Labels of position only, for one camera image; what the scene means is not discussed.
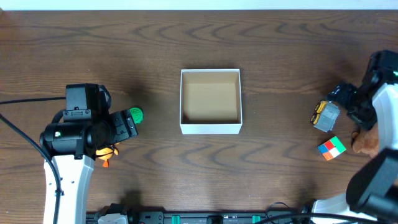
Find brown plush bear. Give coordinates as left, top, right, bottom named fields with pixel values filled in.
left=351, top=123, right=379, bottom=157

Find right black cable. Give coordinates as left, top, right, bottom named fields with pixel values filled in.
left=254, top=202, right=386, bottom=224

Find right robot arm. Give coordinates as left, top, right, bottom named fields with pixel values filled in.
left=295, top=50, right=397, bottom=223

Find white cardboard box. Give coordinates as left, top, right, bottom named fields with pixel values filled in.
left=179, top=68, right=243, bottom=134

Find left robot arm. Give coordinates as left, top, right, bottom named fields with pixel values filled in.
left=40, top=83, right=138, bottom=223

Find black cable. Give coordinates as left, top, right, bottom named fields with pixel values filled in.
left=254, top=202, right=386, bottom=224
left=0, top=96, right=67, bottom=224

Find orange blue duck toy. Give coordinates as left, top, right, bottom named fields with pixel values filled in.
left=96, top=142, right=119, bottom=168

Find left black cable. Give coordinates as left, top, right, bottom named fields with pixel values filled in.
left=0, top=96, right=67, bottom=224

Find green round disc toy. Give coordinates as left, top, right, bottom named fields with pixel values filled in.
left=129, top=107, right=144, bottom=124

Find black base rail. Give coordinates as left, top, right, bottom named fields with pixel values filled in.
left=86, top=203, right=297, bottom=224

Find yellow grey toy truck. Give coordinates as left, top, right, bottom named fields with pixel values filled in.
left=310, top=100, right=340, bottom=133

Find colourful puzzle cube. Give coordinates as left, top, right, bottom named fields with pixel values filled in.
left=318, top=136, right=346, bottom=161

